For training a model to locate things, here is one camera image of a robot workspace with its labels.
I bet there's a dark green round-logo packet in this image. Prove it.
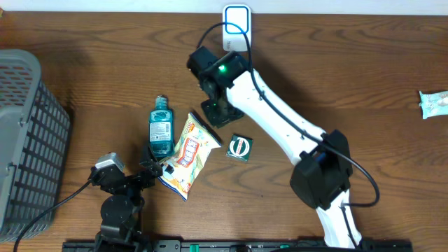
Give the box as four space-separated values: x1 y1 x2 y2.
226 134 253 162

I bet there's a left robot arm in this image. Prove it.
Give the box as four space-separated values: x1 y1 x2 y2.
89 144 162 252

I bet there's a teal mouthwash bottle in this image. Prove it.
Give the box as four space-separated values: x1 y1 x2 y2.
148 95 174 160

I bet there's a white barcode scanner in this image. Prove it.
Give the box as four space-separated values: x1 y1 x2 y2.
222 3 252 52

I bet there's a mint green wipes packet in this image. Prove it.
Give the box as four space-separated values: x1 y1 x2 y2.
419 91 448 120

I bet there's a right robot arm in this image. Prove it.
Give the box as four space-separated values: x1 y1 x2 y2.
188 46 362 249

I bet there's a black left camera cable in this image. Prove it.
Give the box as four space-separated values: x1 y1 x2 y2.
12 176 99 252

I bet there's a yellow chips bag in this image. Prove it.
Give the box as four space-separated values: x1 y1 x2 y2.
159 113 221 201

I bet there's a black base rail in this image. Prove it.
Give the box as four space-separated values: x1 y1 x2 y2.
62 239 414 252

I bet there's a grey plastic shopping basket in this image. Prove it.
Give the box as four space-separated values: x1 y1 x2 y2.
1 49 71 242

